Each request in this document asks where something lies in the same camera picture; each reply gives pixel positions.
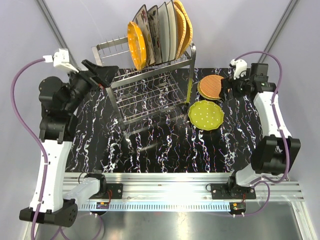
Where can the aluminium mounting rail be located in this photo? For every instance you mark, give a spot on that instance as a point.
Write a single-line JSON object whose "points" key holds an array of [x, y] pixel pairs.
{"points": [[192, 187]]}

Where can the orange polka dot plate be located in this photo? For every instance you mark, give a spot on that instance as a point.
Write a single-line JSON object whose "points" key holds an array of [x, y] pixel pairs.
{"points": [[137, 46]]}

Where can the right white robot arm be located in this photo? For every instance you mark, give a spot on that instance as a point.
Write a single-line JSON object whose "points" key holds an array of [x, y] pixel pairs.
{"points": [[274, 155]]}

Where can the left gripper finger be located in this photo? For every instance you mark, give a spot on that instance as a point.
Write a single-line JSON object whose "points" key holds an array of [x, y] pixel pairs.
{"points": [[90, 66], [104, 75]]}

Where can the right small control board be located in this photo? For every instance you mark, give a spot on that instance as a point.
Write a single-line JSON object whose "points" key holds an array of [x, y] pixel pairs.
{"points": [[237, 208]]}

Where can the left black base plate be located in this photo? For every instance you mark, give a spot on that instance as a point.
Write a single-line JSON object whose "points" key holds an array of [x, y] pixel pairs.
{"points": [[114, 190]]}

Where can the cream square plate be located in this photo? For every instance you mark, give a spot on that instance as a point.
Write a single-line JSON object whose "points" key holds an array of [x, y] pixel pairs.
{"points": [[172, 30]]}

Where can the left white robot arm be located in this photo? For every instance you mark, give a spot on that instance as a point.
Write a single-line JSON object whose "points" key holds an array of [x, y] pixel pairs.
{"points": [[59, 101]]}

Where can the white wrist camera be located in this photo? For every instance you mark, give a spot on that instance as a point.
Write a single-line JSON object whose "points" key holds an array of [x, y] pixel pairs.
{"points": [[61, 60], [240, 68]]}

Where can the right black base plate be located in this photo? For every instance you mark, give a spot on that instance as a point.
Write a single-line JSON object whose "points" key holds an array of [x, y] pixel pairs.
{"points": [[221, 191]]}

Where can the woven yellow basket plate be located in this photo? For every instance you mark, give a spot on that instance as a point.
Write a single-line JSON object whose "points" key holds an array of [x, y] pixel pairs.
{"points": [[189, 25], [181, 32]]}

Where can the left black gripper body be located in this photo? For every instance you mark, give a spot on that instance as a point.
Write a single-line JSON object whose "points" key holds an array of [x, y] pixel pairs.
{"points": [[80, 80]]}

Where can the left aluminium frame post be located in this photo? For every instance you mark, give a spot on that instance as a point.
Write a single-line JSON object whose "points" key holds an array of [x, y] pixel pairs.
{"points": [[44, 9]]}

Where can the woven orange rattan plate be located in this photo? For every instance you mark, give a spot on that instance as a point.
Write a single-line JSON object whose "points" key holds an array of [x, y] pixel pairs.
{"points": [[210, 86]]}

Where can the rear woven yellow basket plate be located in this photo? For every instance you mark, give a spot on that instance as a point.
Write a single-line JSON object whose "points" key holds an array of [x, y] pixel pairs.
{"points": [[189, 25]]}

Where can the aluminium frame post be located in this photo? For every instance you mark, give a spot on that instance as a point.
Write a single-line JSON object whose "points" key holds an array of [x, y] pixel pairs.
{"points": [[44, 9], [290, 8]]}

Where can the right aluminium frame post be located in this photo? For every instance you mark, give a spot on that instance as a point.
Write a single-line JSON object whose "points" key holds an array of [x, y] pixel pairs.
{"points": [[290, 8]]}

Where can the steel two-tier dish rack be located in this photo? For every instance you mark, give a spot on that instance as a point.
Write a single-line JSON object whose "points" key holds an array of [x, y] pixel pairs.
{"points": [[137, 95]]}

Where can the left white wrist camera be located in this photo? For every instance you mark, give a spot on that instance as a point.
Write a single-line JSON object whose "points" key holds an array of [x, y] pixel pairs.
{"points": [[61, 60]]}

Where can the left small control board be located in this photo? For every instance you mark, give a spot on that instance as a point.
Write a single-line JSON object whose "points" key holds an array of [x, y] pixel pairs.
{"points": [[102, 205]]}

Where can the small control board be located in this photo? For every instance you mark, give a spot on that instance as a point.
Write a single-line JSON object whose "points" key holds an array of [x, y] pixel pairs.
{"points": [[237, 208], [102, 205]]}

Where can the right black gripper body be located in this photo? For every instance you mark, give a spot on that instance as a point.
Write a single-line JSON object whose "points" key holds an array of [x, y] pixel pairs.
{"points": [[240, 86]]}

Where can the grey square plate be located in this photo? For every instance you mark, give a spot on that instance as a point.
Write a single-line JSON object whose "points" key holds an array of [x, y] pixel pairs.
{"points": [[164, 28]]}

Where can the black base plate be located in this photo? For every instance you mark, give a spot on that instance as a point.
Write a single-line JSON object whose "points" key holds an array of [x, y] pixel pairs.
{"points": [[114, 190], [221, 191]]}

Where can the green polka dot plate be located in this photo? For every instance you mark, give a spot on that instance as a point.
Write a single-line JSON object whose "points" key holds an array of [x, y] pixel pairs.
{"points": [[206, 115]]}

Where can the black marble pattern mat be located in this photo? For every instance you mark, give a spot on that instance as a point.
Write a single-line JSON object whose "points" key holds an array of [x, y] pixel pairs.
{"points": [[164, 143]]}

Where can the slotted cable duct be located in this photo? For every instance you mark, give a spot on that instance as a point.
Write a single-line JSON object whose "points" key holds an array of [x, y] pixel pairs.
{"points": [[140, 206]]}

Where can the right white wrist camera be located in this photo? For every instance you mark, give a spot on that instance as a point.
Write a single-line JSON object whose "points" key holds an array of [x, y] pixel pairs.
{"points": [[240, 68]]}

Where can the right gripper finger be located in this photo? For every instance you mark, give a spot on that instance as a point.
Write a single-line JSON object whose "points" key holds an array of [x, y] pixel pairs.
{"points": [[224, 93], [226, 82]]}

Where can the floral square plate dark rim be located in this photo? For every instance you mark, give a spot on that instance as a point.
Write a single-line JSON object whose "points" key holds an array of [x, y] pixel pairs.
{"points": [[141, 19]]}

